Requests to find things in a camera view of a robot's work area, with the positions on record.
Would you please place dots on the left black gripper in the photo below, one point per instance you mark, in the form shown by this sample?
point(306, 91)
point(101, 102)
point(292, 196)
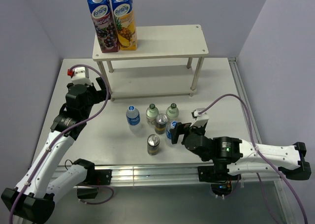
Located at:
point(100, 95)

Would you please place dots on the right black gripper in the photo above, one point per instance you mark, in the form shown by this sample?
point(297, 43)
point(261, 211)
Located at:
point(177, 130)

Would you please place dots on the blue label water bottle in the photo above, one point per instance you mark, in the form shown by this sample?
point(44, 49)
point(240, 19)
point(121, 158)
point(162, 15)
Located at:
point(169, 133)
point(133, 119)

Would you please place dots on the green cap soda bottle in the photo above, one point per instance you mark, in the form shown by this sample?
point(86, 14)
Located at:
point(151, 114)
point(172, 112)

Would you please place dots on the black gold drink can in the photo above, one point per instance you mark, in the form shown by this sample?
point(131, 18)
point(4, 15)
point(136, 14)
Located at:
point(153, 142)
point(161, 123)

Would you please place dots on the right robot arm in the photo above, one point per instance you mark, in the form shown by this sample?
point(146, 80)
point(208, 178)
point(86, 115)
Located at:
point(232, 157)

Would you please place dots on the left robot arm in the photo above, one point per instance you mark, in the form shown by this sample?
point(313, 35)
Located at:
point(34, 198)

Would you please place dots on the white two-tier shelf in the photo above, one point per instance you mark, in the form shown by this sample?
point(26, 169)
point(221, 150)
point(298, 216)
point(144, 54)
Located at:
point(167, 62)

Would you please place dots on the red grape juice carton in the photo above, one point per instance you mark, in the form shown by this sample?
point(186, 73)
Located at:
point(103, 21)

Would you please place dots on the pineapple juice carton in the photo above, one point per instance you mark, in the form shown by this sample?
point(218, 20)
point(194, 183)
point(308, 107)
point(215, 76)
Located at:
point(125, 24)

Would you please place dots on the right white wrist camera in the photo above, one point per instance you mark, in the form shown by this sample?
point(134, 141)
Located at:
point(200, 118)

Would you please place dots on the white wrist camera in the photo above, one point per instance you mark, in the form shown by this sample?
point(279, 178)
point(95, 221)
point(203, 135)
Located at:
point(200, 118)
point(79, 75)

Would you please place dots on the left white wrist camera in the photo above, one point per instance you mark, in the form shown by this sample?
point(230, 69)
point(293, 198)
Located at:
point(79, 75)

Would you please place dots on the aluminium side rail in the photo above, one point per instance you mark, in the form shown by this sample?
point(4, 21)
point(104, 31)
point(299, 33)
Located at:
point(243, 95)

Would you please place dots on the aluminium mounting rail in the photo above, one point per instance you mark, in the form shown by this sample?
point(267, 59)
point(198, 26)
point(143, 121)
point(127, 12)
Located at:
point(157, 173)

